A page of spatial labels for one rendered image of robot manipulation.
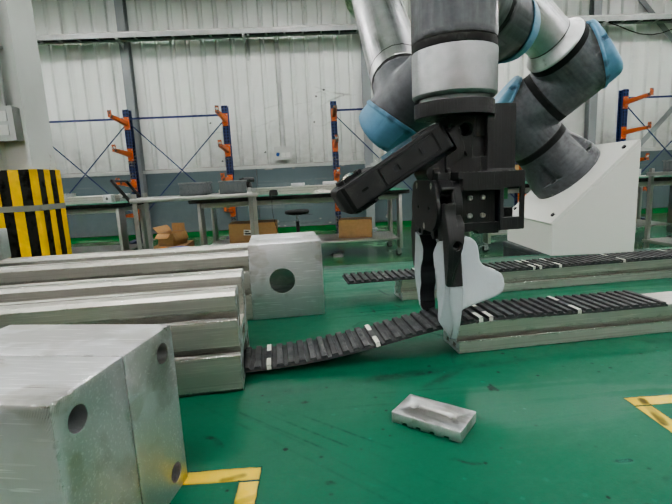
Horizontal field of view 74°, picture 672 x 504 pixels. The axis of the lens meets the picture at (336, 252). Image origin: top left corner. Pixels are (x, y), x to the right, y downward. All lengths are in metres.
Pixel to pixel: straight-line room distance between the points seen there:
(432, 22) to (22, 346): 0.36
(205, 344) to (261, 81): 7.94
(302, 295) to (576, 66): 0.67
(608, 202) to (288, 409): 0.79
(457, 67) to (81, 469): 0.36
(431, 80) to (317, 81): 7.81
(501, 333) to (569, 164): 0.61
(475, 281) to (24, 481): 0.34
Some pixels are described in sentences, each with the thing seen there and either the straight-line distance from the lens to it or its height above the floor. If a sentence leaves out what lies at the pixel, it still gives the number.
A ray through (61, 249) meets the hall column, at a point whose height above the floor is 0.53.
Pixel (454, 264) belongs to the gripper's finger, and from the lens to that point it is 0.39.
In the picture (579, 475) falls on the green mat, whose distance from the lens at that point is 0.31.
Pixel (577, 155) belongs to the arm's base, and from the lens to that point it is 1.03.
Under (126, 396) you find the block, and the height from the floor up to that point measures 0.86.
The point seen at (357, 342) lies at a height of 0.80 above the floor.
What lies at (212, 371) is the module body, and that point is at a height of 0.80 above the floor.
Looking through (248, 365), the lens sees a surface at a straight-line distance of 0.41.
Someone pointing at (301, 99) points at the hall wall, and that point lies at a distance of 8.16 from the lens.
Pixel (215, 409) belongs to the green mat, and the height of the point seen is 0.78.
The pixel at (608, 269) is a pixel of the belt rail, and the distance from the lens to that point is 0.76.
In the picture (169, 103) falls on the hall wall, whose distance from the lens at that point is 8.51.
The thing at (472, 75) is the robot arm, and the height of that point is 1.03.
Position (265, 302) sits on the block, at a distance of 0.56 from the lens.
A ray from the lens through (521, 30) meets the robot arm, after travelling 0.53.
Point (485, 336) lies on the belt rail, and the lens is 0.46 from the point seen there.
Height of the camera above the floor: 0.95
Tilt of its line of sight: 10 degrees down
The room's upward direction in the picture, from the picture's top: 3 degrees counter-clockwise
